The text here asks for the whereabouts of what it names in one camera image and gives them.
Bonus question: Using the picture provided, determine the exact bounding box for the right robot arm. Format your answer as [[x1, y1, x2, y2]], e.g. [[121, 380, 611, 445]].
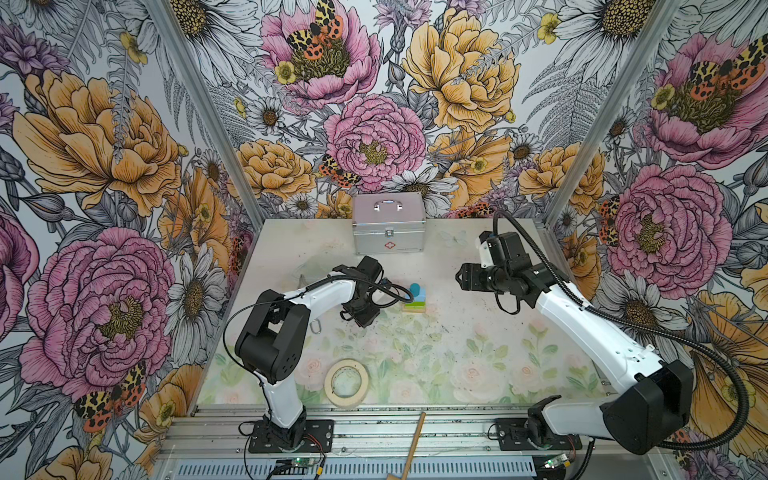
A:
[[456, 231, 693, 455]]

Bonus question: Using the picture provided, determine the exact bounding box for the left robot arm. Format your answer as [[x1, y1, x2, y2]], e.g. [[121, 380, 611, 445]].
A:
[[234, 256, 384, 450]]

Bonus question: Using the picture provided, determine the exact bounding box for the silver first aid case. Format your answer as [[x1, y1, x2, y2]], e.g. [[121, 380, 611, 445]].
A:
[[352, 192, 426, 256]]

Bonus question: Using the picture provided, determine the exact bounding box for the masking tape roll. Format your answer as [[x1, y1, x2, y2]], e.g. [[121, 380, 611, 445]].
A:
[[324, 359, 370, 408]]

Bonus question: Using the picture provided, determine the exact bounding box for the wooden stick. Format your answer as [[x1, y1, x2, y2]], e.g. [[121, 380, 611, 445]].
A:
[[386, 411, 427, 480]]

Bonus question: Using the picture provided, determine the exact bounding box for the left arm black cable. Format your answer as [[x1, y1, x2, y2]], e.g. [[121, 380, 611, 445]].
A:
[[221, 263, 415, 433]]

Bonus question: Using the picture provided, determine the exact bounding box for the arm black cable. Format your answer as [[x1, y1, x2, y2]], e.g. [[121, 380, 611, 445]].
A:
[[491, 208, 751, 452], [221, 263, 415, 433]]

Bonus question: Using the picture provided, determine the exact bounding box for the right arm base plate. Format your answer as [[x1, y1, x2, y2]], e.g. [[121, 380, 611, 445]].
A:
[[486, 417, 583, 452]]

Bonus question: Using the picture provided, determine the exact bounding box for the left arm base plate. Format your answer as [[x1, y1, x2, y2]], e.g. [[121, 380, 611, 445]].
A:
[[246, 419, 335, 454]]

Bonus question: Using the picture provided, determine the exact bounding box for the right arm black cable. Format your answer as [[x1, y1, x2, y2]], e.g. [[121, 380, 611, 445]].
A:
[[491, 208, 751, 452]]

